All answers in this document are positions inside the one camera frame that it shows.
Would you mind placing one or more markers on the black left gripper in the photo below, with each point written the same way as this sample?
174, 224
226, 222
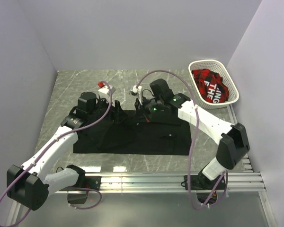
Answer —
115, 114

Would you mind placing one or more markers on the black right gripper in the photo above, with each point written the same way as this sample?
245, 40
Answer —
140, 104

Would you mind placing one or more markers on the black long sleeve shirt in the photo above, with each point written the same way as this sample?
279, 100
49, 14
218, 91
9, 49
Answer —
160, 133

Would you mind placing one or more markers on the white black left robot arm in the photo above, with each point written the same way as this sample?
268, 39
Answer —
31, 183

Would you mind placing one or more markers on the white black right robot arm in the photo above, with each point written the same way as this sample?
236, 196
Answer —
232, 140

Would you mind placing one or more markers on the red black plaid shirt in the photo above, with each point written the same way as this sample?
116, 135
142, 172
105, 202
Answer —
210, 86

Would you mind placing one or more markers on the white plastic laundry basket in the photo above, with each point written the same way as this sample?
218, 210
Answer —
217, 67

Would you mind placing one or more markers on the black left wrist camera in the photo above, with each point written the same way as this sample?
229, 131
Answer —
104, 92

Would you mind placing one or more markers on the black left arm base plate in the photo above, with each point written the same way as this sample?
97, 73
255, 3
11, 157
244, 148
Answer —
85, 193

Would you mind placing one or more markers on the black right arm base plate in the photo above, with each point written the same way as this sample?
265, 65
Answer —
201, 186

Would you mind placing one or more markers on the aluminium rail frame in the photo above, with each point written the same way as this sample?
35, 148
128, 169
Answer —
156, 199

